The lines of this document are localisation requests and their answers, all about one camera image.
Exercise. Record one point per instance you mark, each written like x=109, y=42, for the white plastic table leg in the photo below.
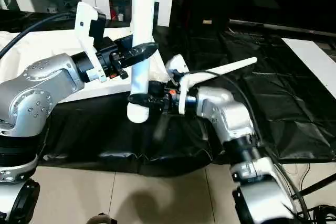
x=231, y=68
x=143, y=3

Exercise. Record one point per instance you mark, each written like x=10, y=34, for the white plastic table top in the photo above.
x=42, y=43

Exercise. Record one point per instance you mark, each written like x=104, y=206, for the black work surface mat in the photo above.
x=294, y=108

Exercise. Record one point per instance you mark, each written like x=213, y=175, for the black slanted stand bar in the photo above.
x=317, y=186

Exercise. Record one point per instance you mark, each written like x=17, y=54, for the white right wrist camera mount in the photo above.
x=181, y=74

